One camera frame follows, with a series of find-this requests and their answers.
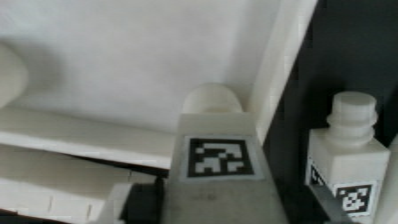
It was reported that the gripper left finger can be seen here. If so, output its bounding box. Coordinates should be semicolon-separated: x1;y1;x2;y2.
95;177;166;224

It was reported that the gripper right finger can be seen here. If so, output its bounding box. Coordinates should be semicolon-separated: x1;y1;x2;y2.
310;185;360;224

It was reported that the white leg with tag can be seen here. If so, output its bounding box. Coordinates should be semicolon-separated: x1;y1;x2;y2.
162;83;290;224

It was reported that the white square tabletop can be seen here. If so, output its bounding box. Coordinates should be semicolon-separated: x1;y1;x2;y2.
0;0;319;168

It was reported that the white leg lower right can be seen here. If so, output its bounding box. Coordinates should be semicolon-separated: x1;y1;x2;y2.
306;91;392;224

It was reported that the white front fence bar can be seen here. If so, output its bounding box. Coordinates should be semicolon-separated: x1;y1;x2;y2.
0;145;155;224

